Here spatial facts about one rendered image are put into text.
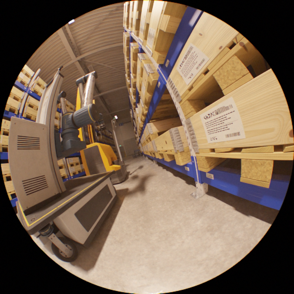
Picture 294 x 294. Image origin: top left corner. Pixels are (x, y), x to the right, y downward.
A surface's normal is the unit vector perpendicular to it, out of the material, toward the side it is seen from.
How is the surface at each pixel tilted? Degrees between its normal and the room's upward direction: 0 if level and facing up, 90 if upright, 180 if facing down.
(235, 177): 90
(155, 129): 90
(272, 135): 90
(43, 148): 90
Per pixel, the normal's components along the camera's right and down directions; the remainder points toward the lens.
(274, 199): -0.95, 0.28
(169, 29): 0.28, 0.96
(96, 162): 0.12, -0.04
